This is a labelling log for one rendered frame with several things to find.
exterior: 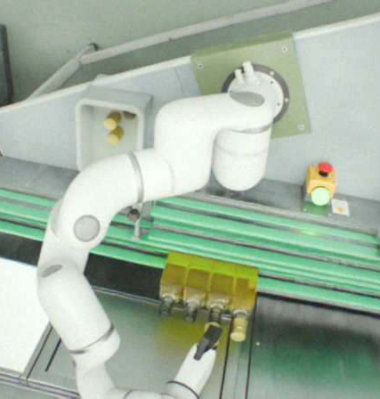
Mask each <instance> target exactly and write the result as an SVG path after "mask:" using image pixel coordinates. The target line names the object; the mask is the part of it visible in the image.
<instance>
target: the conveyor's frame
mask: <svg viewBox="0 0 380 399"><path fill-rule="evenodd" d="M80 172H81V171H78V170H74V169H69V168H67V169H65V168H60V167H52V166H47V165H43V164H38V163H34V162H29V161H25V160H21V159H13V158H9V157H5V156H0V188H3V189H6V190H8V189H10V190H15V191H21V192H26V193H31V194H36V196H39V197H44V198H48V199H53V200H59V199H60V198H62V196H64V195H65V194H66V192H67V190H68V188H69V186H70V185H71V184H72V183H73V181H74V180H75V179H76V178H77V176H78V175H79V174H80ZM179 195H180V196H184V199H185V197H189V199H195V200H199V202H200V201H201V200H203V201H208V202H213V203H214V204H215V203H218V204H223V205H228V206H233V207H238V208H245V209H251V210H255V211H260V213H262V212H265V213H270V214H274V215H275V216H276V215H279V216H288V217H290V218H291V217H293V218H297V219H302V220H306V221H311V222H315V223H319V224H327V225H332V226H336V227H341V228H344V229H350V230H354V231H358V232H366V233H370V234H375V232H373V229H374V228H375V229H377V228H380V202H376V201H372V200H367V199H360V198H355V197H350V196H345V195H343V194H342V193H337V192H334V194H333V198H331V204H332V211H333V218H329V217H324V216H317V215H312V214H307V213H303V212H302V211H301V185H296V184H291V183H282V182H278V181H273V180H268V179H266V178H263V177H261V180H260V181H259V182H258V183H257V184H256V185H255V186H253V187H251V188H249V189H247V190H243V191H234V190H230V189H228V188H226V187H224V186H223V185H221V184H220V183H219V182H218V181H217V180H216V178H215V176H214V173H213V169H212V168H211V171H210V176H209V179H208V181H207V184H206V186H203V187H202V188H200V189H198V190H196V191H190V192H186V193H183V194H179Z"/></svg>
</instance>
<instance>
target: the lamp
mask: <svg viewBox="0 0 380 399"><path fill-rule="evenodd" d="M311 195H312V200H313V202H314V203H315V204H317V205H324V204H326V203H327V202H328V199H329V197H328V195H329V192H328V189H327V188H326V187H324V186H317V187H315V188H314V189H313V190H312V192H311Z"/></svg>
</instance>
